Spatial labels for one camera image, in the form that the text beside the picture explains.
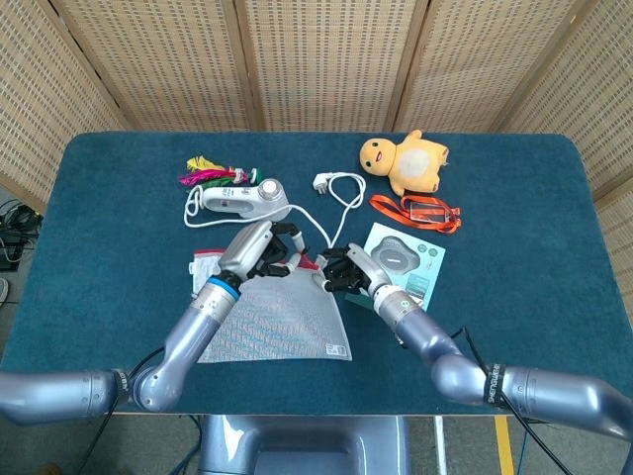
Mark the blue carpet table cover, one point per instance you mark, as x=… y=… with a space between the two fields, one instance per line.
x=99 y=272

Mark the yellow plush toy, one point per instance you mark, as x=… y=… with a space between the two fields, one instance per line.
x=410 y=165

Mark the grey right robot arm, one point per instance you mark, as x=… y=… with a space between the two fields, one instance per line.
x=425 y=336

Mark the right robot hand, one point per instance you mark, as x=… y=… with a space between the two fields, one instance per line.
x=363 y=269

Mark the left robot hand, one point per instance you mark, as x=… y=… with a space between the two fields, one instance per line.
x=252 y=247

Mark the clear badge holder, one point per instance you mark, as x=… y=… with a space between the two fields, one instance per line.
x=427 y=210

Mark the colourful feather shuttlecock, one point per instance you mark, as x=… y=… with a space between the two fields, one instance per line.
x=207 y=175

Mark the wicker folding screen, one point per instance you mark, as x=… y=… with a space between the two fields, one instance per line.
x=326 y=64

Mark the white handheld garment steamer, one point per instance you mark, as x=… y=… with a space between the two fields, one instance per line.
x=237 y=200

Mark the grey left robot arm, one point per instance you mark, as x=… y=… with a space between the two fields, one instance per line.
x=193 y=336

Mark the grey robot torso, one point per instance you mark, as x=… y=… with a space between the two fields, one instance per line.
x=297 y=445

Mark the teal Philips speaker box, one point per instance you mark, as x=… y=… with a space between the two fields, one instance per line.
x=425 y=257

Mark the clear mesh zipper pouch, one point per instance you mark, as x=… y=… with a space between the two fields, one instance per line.
x=287 y=321

